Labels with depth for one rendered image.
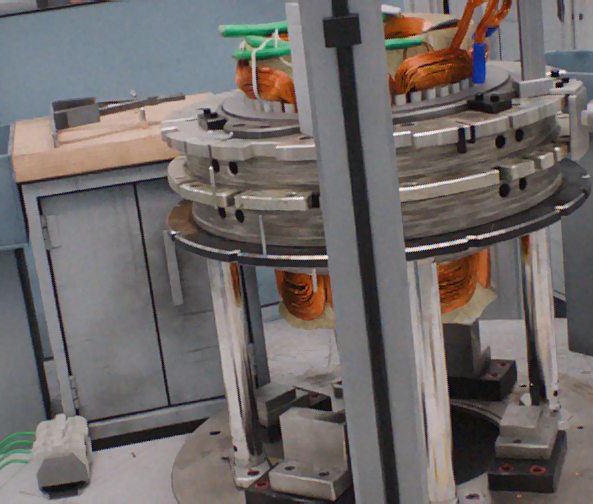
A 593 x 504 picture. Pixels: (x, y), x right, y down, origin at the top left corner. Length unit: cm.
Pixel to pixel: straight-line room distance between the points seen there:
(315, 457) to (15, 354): 34
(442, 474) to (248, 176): 26
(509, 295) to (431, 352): 59
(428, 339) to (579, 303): 39
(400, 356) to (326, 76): 11
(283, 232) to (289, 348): 50
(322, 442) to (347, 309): 48
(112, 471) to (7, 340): 16
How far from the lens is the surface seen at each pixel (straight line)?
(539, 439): 100
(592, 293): 125
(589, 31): 319
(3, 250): 113
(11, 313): 117
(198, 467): 107
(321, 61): 46
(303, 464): 97
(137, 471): 114
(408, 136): 84
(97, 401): 118
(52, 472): 112
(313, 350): 135
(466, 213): 87
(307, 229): 86
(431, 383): 90
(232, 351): 100
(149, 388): 118
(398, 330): 49
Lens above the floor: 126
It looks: 17 degrees down
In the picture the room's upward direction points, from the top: 7 degrees counter-clockwise
